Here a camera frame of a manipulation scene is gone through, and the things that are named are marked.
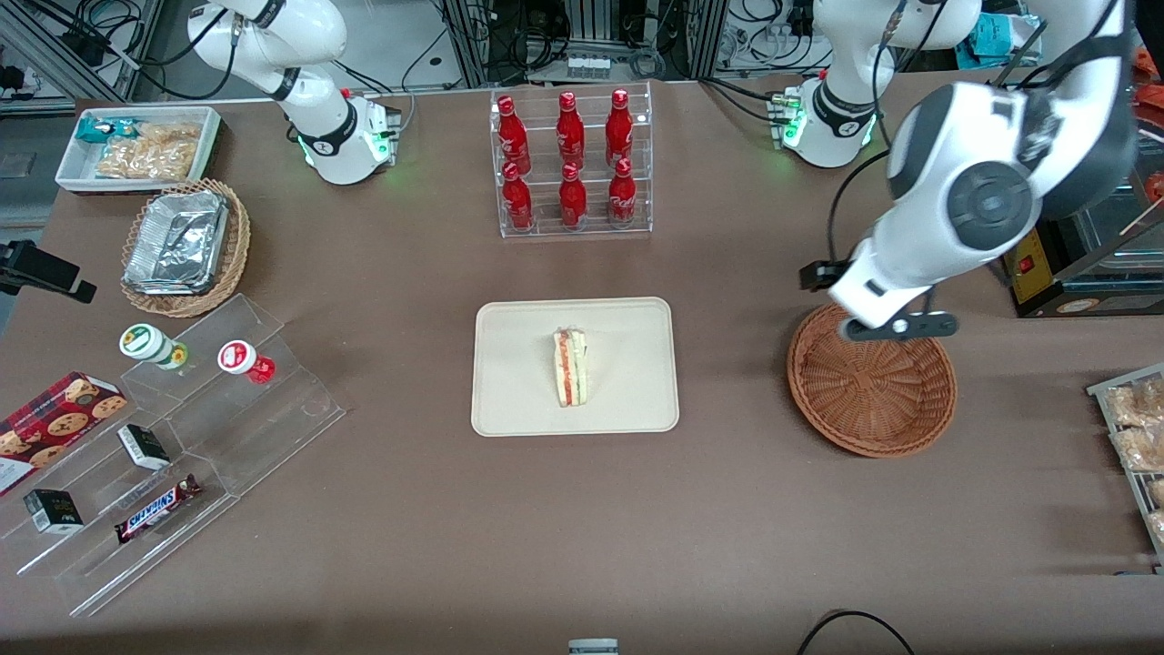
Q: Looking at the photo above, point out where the silver foil tray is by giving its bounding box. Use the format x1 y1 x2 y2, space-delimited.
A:
123 189 229 297

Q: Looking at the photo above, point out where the small black box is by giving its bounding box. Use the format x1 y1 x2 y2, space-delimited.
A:
23 488 85 535
116 423 172 472

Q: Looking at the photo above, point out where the clear acrylic stepped display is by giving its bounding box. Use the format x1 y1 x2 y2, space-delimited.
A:
0 292 347 619

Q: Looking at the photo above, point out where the clear acrylic bottle rack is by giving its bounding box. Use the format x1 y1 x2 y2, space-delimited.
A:
489 81 655 240

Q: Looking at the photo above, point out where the wrapped bread pack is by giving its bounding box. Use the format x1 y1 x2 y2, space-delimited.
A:
1113 425 1164 474
1104 379 1164 428

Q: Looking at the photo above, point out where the triangular sandwich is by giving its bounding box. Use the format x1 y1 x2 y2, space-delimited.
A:
552 328 589 408

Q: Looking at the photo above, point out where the green-lidded cup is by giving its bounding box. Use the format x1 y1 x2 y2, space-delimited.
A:
118 323 190 371

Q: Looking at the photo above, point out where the white rectangular snack bin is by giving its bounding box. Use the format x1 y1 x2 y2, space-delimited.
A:
55 106 223 195

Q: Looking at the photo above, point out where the black cable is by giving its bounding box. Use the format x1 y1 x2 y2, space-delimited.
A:
797 610 916 655

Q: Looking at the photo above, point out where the red cookie box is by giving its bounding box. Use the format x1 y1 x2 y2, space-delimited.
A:
0 370 129 498

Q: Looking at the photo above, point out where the red cola bottle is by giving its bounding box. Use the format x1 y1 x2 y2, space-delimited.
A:
558 162 589 229
605 87 635 168
496 95 532 176
607 156 638 227
556 90 587 171
501 161 535 231

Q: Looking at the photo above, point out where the light wicker basket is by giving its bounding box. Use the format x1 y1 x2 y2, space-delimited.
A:
120 177 252 318

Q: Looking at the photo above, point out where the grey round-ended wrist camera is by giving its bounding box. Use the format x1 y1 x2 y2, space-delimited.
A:
839 311 960 344

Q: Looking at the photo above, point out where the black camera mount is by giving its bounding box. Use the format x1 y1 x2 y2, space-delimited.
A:
0 238 98 305

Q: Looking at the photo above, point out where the clear bag of chips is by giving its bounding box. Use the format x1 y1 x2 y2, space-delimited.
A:
95 122 203 181

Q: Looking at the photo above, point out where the tray of packaged pastries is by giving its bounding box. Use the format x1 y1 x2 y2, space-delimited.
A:
1086 363 1164 567

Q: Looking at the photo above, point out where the Snickers chocolate bar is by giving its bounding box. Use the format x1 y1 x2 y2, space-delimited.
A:
113 473 204 546

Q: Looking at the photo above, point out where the red-lidded cup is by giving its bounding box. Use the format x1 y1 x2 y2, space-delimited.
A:
216 338 277 386

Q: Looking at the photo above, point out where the brown wicker basket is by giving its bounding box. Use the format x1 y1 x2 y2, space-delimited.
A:
786 302 958 459

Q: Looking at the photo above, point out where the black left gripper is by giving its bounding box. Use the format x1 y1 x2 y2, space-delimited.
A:
799 260 853 293

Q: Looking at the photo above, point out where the teal plastic bag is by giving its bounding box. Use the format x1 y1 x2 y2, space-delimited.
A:
966 12 1043 66

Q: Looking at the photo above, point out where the teal snack packet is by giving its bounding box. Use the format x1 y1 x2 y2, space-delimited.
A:
75 117 139 146

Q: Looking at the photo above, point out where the beige plastic tray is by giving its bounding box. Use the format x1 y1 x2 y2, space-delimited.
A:
470 297 681 438

